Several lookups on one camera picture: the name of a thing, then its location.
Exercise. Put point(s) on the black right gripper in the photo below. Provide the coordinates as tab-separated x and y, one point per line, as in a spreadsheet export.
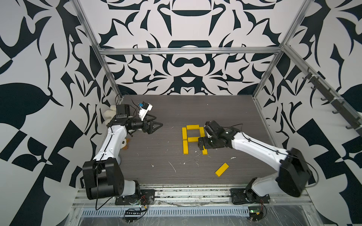
204	143

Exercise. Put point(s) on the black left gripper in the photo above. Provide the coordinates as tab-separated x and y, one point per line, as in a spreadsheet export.
150	130

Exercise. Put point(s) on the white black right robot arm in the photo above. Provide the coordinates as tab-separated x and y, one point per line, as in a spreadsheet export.
292	170

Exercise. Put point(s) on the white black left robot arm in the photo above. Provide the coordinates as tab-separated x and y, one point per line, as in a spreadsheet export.
103	177

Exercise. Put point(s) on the right controller board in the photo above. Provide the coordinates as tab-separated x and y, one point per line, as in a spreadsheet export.
256	214

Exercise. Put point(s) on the controller board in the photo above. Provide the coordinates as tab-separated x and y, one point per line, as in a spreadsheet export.
132	215
256	214

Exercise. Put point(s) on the left controller board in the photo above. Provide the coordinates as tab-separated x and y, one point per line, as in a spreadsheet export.
132	215

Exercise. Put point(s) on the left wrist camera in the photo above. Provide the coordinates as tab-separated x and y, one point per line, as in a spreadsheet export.
144	108

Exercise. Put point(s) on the aluminium rail front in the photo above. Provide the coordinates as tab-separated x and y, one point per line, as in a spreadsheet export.
211	194

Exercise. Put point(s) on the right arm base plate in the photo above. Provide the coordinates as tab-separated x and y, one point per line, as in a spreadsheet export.
241	196

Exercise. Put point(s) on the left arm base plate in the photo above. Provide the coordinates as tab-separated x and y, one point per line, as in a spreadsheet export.
143	197

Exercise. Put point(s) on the aluminium corner frame post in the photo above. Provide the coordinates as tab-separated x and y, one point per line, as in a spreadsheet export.
284	43

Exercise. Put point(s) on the aluminium horizontal frame bar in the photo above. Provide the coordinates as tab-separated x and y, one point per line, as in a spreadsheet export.
161	51

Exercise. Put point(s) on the aluminium left frame post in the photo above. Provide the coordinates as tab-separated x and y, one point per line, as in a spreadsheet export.
93	41

